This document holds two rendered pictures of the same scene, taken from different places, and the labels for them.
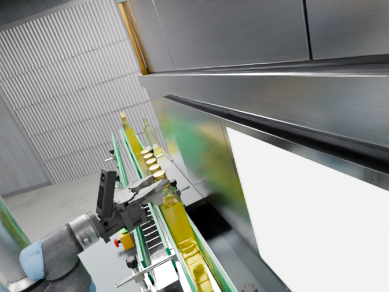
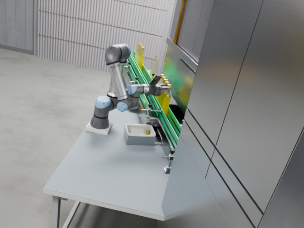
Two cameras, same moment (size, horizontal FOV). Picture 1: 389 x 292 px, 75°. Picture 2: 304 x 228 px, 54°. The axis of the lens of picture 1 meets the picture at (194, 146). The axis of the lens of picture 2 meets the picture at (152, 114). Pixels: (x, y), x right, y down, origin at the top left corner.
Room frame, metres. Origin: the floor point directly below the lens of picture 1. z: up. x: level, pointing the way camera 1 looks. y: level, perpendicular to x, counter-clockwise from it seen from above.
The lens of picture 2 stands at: (-1.64, 0.35, 1.97)
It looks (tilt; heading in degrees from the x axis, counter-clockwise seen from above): 26 degrees down; 356
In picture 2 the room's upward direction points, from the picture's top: 12 degrees clockwise
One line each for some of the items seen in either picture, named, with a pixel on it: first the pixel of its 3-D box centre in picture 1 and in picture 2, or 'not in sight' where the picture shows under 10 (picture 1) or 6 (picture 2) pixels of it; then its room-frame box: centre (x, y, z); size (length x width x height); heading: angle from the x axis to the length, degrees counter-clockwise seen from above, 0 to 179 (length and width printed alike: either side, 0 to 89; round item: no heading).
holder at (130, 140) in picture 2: not in sight; (142, 135); (0.41, 0.26, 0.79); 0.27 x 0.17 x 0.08; 104
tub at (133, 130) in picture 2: not in sight; (139, 134); (0.40, 0.29, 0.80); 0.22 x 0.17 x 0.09; 104
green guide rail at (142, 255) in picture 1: (121, 168); (132, 74); (1.41, 0.45, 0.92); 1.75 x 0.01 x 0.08; 14
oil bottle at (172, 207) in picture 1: (178, 222); (165, 103); (0.64, 0.12, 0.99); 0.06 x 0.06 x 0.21; 16
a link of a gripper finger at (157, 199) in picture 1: (157, 194); (166, 90); (0.60, 0.13, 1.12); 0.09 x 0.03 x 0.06; 107
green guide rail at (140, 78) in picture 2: (133, 163); (139, 75); (1.43, 0.38, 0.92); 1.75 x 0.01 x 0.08; 14
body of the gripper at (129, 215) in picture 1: (117, 214); (153, 89); (0.57, 0.24, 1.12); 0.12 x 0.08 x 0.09; 120
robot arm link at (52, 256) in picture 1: (52, 252); (135, 89); (0.49, 0.38, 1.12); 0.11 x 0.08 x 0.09; 120
